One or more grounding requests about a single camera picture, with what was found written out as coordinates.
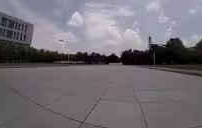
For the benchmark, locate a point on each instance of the row of dark trees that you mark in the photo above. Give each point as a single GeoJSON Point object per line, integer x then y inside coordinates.
{"type": "Point", "coordinates": [89, 57]}

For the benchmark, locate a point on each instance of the grey paved plaza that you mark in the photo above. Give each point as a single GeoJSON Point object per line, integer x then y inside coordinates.
{"type": "Point", "coordinates": [102, 93]}

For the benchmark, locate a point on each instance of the street lamp pole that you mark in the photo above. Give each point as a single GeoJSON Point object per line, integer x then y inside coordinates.
{"type": "Point", "coordinates": [67, 50]}

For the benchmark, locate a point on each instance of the raised paved platform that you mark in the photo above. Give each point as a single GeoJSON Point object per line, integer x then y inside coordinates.
{"type": "Point", "coordinates": [189, 70]}

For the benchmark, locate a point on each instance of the white multi-storey building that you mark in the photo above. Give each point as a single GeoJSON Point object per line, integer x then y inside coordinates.
{"type": "Point", "coordinates": [9, 31]}

